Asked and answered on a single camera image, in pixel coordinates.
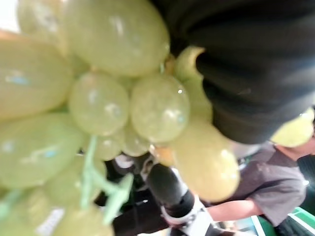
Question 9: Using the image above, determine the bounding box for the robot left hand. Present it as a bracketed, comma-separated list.
[147, 0, 315, 236]

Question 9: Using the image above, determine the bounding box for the green framed crate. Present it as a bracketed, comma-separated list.
[246, 206, 315, 236]

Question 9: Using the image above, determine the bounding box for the green grape bunch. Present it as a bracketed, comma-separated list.
[0, 0, 315, 236]

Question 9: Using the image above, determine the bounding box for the person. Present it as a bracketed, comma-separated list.
[204, 105, 315, 231]

